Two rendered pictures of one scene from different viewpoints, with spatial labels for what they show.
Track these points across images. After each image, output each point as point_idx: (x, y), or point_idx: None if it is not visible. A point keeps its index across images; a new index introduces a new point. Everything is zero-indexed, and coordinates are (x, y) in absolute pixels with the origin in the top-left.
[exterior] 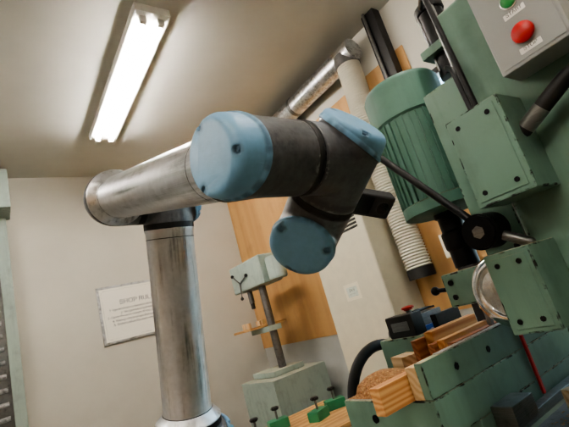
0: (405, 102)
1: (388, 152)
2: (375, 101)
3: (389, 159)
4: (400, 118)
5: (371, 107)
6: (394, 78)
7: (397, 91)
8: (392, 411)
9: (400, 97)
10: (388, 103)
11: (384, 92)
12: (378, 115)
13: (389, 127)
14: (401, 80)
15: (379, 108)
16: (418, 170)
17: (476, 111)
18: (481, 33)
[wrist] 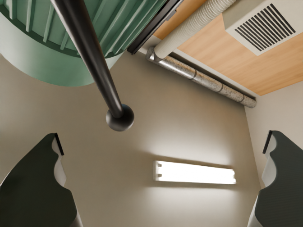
0: (9, 30)
1: (112, 21)
2: (60, 78)
3: (121, 10)
4: (28, 27)
5: (76, 79)
6: (11, 63)
7: (13, 52)
8: None
9: (11, 43)
10: (39, 60)
11: (35, 71)
12: (72, 68)
13: (62, 42)
14: (2, 50)
15: (60, 70)
16: None
17: None
18: None
